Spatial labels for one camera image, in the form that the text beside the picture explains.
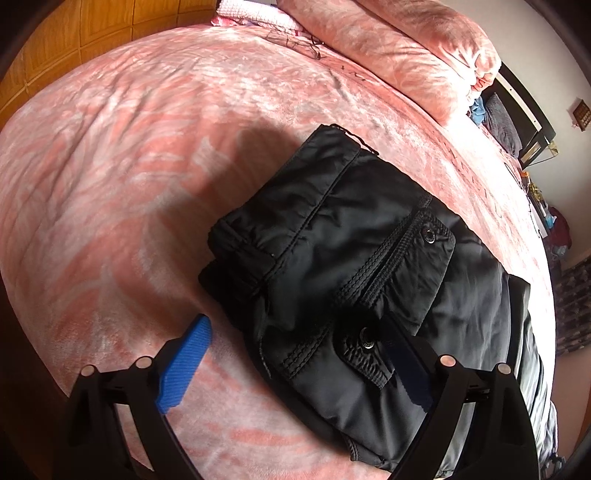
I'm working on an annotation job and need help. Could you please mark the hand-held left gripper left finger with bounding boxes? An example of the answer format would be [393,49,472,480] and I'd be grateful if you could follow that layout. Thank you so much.
[65,314,213,480]

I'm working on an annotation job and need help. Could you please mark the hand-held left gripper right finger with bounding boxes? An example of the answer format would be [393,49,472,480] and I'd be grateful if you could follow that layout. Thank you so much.
[379,316,541,480]

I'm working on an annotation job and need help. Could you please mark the black pants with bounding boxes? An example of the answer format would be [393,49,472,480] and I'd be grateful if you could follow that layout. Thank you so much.
[198,124,559,480]

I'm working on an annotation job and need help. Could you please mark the bed with pink blanket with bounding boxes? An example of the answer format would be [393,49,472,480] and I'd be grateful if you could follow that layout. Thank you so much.
[0,14,555,480]

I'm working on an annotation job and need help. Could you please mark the red clothing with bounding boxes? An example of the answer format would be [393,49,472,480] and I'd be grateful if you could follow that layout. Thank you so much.
[551,217,573,247]

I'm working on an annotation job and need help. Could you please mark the grey pillow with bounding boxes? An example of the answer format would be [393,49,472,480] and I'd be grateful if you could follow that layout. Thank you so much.
[482,92,522,155]

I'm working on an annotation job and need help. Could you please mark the dark wooden headboard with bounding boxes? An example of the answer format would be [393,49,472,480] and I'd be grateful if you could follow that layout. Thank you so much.
[496,62,557,169]

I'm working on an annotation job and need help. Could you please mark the folded pink quilt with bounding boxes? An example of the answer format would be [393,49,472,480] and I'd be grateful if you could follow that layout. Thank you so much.
[281,0,502,125]

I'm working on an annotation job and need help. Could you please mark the wooden wardrobe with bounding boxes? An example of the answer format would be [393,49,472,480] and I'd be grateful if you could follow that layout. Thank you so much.
[0,0,222,134]

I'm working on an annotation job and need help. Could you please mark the white knitted cloth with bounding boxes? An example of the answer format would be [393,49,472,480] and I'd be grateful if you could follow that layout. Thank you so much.
[211,0,305,35]

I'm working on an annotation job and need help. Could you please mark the thin black cable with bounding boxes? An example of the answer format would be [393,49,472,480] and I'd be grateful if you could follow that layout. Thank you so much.
[265,32,326,61]

